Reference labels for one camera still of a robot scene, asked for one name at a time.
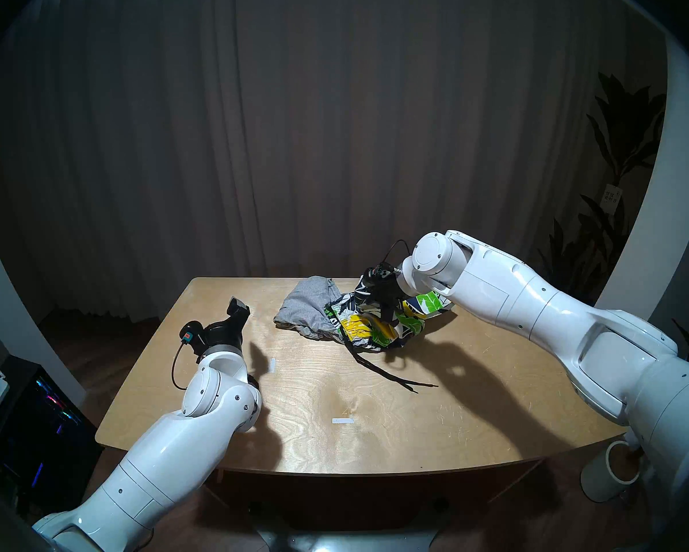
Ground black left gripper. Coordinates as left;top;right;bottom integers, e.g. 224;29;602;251
198;296;251;357

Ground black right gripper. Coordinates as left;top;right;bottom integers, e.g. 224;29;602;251
361;262;407;327

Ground floral print shorts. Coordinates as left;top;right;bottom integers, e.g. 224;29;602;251
324;289;455;394

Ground grey shorts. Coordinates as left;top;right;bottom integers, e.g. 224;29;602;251
273;275;342;342

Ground black computer tower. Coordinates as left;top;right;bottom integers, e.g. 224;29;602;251
0;355;105;511

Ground white robot torso base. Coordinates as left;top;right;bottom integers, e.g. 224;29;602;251
252;525;443;552

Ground white cylindrical plant pot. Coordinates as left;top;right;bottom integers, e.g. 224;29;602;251
580;440;641;503

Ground tall dark leafy plant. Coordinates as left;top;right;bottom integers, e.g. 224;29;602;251
539;72;667;307

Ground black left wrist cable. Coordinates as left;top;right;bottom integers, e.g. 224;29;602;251
171;321;208;392

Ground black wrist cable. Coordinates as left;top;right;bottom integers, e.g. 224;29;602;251
379;239;412;273
171;321;208;392

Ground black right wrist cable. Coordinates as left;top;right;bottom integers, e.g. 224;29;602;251
379;239;412;273

